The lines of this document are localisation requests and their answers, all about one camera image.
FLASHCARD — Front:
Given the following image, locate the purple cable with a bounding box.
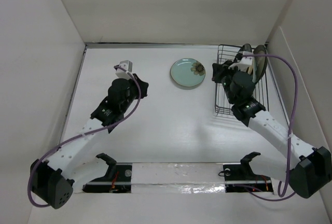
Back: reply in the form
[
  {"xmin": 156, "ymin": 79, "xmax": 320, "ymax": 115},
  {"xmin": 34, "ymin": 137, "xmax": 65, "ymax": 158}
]
[
  {"xmin": 241, "ymin": 54, "xmax": 299, "ymax": 201},
  {"xmin": 27, "ymin": 64, "xmax": 142, "ymax": 207}
]

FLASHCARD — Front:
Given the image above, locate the black wire dish rack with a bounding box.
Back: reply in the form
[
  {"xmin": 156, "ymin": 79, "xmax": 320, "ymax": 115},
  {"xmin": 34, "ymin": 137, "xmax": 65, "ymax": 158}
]
[{"xmin": 214, "ymin": 44, "xmax": 269, "ymax": 117}]

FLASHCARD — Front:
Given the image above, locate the teal round flower plate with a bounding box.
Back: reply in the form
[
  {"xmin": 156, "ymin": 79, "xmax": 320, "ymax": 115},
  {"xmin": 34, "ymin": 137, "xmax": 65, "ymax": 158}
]
[{"xmin": 170, "ymin": 58, "xmax": 206, "ymax": 88}]

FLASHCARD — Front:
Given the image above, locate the cream bird pattern plate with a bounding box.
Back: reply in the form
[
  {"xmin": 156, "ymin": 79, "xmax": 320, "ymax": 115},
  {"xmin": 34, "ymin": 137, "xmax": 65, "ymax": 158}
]
[{"xmin": 246, "ymin": 64, "xmax": 253, "ymax": 75}]

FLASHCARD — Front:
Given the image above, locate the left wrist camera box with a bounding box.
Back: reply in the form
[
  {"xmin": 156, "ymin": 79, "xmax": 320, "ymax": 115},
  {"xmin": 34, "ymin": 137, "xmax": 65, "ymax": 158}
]
[{"xmin": 115, "ymin": 60, "xmax": 132, "ymax": 80}]

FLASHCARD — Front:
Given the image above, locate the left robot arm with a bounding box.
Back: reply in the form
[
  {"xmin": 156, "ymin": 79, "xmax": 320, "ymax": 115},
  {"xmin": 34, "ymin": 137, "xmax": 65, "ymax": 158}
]
[{"xmin": 27, "ymin": 73, "xmax": 149, "ymax": 209}]

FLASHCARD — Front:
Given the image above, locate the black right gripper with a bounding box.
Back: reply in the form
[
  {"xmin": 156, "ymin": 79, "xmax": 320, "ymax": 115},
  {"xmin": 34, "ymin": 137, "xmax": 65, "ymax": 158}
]
[{"xmin": 212, "ymin": 60, "xmax": 242, "ymax": 104}]

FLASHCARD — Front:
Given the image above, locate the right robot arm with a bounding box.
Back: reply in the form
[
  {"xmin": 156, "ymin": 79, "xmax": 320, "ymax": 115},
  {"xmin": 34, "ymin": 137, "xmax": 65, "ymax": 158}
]
[{"xmin": 212, "ymin": 61, "xmax": 331, "ymax": 199}]

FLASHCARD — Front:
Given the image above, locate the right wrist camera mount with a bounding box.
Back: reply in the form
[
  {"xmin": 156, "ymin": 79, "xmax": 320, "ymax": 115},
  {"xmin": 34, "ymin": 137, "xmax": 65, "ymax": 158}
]
[{"xmin": 228, "ymin": 55, "xmax": 253, "ymax": 72}]

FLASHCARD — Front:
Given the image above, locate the light green rectangular plate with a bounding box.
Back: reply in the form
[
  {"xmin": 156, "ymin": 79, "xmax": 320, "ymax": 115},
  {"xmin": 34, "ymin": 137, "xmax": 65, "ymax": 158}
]
[{"xmin": 252, "ymin": 57, "xmax": 257, "ymax": 83}]

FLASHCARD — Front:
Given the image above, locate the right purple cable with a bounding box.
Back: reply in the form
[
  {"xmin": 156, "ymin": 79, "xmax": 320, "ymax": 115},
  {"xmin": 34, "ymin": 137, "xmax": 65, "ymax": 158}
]
[{"xmin": 241, "ymin": 54, "xmax": 299, "ymax": 201}]

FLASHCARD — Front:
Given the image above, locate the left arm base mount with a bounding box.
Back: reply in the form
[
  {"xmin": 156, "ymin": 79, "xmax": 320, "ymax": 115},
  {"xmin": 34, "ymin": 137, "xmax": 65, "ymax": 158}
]
[{"xmin": 82, "ymin": 153, "xmax": 133, "ymax": 193}]

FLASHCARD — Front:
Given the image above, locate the brown striped rim plate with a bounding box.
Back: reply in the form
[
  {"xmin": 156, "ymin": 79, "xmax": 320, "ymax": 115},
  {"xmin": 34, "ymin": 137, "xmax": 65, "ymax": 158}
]
[{"xmin": 234, "ymin": 44, "xmax": 252, "ymax": 62}]

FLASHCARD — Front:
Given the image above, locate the grey rimmed cream round plate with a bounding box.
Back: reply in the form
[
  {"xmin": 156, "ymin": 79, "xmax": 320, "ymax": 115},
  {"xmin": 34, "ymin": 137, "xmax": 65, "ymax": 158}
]
[{"xmin": 253, "ymin": 45, "xmax": 268, "ymax": 84}]

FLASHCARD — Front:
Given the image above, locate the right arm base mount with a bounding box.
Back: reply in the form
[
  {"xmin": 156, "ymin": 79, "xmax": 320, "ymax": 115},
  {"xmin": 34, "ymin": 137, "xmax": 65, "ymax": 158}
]
[{"xmin": 218, "ymin": 152, "xmax": 273, "ymax": 193}]

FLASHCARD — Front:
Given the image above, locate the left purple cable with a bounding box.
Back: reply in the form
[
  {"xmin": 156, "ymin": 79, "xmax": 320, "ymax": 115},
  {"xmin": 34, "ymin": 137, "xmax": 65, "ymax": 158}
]
[{"xmin": 27, "ymin": 64, "xmax": 142, "ymax": 207}]

